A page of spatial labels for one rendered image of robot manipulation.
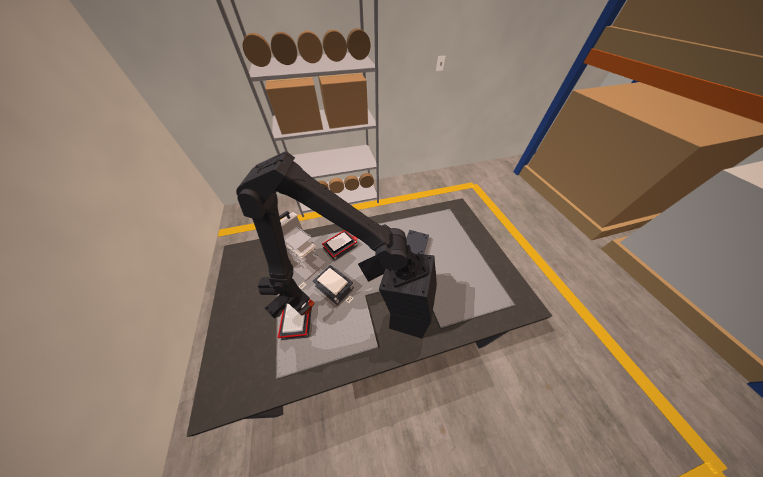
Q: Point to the grey shelf rack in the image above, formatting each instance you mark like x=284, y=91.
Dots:
x=295, y=237

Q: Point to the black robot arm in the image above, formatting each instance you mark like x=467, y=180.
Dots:
x=258, y=200

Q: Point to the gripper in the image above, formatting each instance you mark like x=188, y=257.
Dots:
x=303, y=298

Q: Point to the dark grey flat nest with red border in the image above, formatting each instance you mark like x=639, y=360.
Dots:
x=295, y=335

